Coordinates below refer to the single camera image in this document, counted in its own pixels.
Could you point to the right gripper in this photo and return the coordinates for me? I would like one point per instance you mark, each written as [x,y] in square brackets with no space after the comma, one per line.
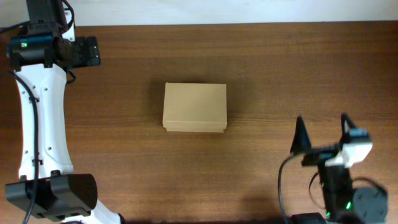
[301,142]

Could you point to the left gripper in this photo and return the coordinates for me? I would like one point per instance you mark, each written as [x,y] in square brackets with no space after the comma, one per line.
[89,51]

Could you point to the brown cardboard box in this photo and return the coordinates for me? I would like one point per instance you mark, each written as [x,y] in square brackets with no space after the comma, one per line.
[195,107]

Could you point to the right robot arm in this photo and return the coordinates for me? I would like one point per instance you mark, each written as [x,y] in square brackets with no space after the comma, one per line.
[347,200]

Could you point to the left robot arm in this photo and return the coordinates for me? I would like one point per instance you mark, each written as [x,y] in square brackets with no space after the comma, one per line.
[48,187]

